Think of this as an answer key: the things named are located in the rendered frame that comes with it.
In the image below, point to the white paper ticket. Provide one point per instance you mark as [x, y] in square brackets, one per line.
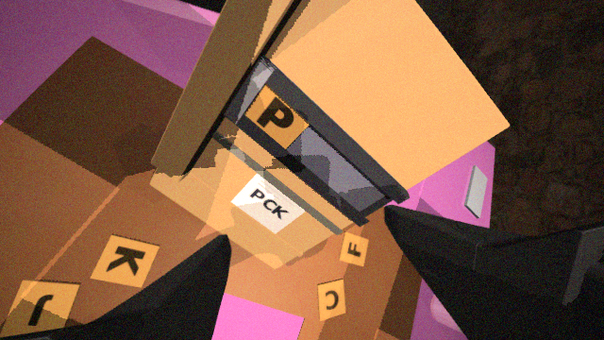
[266, 204]

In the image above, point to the white flat rectangular slab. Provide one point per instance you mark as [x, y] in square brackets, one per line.
[476, 192]

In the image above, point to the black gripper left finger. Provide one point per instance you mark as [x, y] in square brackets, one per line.
[183, 304]

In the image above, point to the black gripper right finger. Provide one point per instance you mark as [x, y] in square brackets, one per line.
[495, 284]

